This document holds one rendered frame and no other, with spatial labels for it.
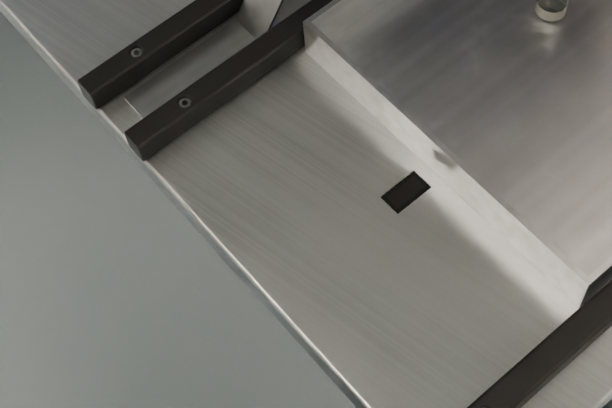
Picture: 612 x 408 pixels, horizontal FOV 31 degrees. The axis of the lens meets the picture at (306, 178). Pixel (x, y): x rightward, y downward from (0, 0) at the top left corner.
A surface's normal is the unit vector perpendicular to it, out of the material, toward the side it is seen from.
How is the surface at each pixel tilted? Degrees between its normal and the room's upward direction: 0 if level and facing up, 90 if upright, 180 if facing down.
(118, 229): 0
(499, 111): 0
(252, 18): 55
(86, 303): 0
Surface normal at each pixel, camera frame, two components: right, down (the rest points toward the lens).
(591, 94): -0.06, -0.49
